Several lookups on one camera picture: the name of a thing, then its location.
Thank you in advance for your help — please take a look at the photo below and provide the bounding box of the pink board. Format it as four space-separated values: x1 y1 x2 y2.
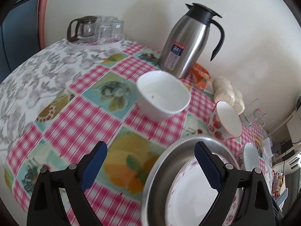
36 0 49 50

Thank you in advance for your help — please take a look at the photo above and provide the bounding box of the red pattern bowl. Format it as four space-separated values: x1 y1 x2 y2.
242 142 259 177

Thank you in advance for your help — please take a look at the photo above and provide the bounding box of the strawberry print bowl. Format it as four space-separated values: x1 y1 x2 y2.
208 101 242 142

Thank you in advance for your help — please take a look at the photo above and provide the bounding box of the bag of white buns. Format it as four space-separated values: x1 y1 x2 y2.
213 76 245 115

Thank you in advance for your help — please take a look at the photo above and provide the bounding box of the pink checkered tablecloth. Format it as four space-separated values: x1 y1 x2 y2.
3 44 274 226

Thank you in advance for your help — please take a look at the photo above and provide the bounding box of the glass teapot with dark handle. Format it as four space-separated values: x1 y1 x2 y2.
67 16 101 42

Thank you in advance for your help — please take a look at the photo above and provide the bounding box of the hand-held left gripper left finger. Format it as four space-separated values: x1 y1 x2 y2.
26 141 108 226

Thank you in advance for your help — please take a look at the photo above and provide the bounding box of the plain white bowl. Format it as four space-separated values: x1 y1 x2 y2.
136 70 191 121

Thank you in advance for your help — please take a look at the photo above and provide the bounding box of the colourful snack packet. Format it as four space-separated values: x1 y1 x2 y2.
273 172 283 196

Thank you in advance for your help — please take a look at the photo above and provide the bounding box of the stainless steel thermos jug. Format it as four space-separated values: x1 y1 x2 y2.
159 3 224 79

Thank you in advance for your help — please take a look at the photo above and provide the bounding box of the clear glass mug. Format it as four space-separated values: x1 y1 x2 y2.
241 99 266 128

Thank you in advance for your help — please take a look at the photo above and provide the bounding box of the floral rim round plate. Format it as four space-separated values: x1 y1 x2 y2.
165 158 244 226

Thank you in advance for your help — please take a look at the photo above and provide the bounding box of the white shelf rack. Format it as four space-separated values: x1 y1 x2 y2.
269 94 301 177

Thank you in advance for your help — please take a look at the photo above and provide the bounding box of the orange snack packet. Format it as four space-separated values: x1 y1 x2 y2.
191 63 211 90

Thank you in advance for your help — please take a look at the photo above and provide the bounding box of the blue cabinet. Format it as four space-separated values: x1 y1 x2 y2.
0 0 40 76

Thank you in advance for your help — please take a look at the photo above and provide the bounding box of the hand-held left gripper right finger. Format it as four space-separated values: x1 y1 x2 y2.
194 141 275 226

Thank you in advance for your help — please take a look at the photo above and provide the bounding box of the grey floral tablecloth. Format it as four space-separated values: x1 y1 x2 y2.
0 38 134 153

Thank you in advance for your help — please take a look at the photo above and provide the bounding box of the round stainless steel plate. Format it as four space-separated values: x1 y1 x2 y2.
141 137 240 226

